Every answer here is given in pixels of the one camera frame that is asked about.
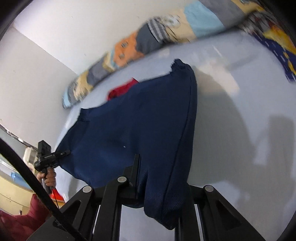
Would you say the black cable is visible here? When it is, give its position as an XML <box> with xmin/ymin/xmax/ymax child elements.
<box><xmin>0</xmin><ymin>138</ymin><xmax>86</xmax><ymax>241</ymax></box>

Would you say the navy blue jacket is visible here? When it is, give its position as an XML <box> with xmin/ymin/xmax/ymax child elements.
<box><xmin>57</xmin><ymin>59</ymin><xmax>197</xmax><ymax>230</ymax></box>

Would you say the colourful patterned blanket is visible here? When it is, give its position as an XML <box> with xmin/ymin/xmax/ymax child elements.
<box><xmin>239</xmin><ymin>11</ymin><xmax>295</xmax><ymax>83</ymax></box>

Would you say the long patchwork body pillow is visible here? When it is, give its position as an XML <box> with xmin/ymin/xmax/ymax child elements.
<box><xmin>62</xmin><ymin>1</ymin><xmax>263</xmax><ymax>109</ymax></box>

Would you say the light blue bed sheet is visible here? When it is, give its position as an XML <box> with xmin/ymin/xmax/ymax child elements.
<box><xmin>61</xmin><ymin>30</ymin><xmax>295</xmax><ymax>240</ymax></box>

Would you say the red sleeve forearm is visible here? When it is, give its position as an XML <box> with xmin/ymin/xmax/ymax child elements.
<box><xmin>1</xmin><ymin>194</ymin><xmax>51</xmax><ymax>240</ymax></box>

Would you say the person left hand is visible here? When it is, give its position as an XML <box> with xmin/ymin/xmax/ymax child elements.
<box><xmin>36</xmin><ymin>167</ymin><xmax>56</xmax><ymax>188</ymax></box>

